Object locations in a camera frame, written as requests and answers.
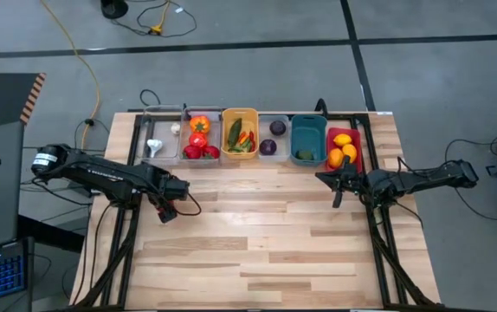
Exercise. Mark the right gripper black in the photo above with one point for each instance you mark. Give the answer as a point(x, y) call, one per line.
point(359, 184)

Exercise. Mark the thin green chili pepper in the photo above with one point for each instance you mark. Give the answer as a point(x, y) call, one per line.
point(234, 150)

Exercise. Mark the white garlic bulb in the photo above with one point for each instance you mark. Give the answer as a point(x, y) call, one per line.
point(154, 145)

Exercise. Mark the black clamp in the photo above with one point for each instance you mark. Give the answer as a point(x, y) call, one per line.
point(321, 108)

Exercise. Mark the yellow plastic basket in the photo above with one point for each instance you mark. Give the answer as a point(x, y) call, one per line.
point(248, 119)

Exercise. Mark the black aluminium table frame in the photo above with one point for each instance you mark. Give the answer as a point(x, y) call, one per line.
point(136, 130)

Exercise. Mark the orange fruit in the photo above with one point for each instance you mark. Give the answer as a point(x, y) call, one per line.
point(336, 157)

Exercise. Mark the small beige garlic piece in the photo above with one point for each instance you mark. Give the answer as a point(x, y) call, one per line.
point(176, 128)

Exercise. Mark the teal plastic basket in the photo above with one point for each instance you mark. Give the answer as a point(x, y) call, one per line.
point(309, 134)

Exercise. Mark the red toy tomato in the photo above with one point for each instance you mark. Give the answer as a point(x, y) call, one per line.
point(211, 151)
point(192, 151)

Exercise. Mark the thick green chili pepper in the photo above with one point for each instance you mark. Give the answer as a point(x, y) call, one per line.
point(246, 145)

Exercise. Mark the black round stand base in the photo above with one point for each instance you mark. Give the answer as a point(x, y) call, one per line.
point(114, 8)

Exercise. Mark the orange chili pepper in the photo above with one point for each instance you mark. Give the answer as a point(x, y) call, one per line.
point(242, 138)

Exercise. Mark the dark purple round vegetable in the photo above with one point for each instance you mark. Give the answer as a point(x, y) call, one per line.
point(277, 128)
point(268, 147)

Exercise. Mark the clear plastic bin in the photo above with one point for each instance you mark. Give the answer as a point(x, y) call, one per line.
point(166, 151)
point(216, 125)

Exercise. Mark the red bell pepper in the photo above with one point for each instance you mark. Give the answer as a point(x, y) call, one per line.
point(198, 139)

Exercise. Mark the yellow lemon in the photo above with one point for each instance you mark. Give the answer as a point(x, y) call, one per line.
point(342, 140)

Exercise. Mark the red plastic basket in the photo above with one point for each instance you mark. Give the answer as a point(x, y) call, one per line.
point(358, 134)

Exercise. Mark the orange bell pepper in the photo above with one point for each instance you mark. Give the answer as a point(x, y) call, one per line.
point(199, 124)

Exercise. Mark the red chili pepper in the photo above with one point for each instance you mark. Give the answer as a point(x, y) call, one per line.
point(252, 136)
point(253, 146)

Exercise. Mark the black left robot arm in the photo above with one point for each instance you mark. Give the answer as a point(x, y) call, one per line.
point(101, 173)

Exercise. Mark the black hazard-striped mat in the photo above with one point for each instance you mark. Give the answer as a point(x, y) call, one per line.
point(1, 99)

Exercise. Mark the yellow-orange lemon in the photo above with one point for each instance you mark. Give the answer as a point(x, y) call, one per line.
point(350, 152)

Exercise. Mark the dark green cucumber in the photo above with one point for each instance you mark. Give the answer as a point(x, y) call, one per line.
point(234, 132)

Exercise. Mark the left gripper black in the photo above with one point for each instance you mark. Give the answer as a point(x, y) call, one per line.
point(177, 190)

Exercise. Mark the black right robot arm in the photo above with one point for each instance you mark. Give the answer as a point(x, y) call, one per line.
point(430, 177)

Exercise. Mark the frosted plastic bin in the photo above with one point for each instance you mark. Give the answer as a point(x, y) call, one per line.
point(285, 149)

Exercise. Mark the dark green avocado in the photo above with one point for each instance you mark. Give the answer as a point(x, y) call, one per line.
point(305, 154)

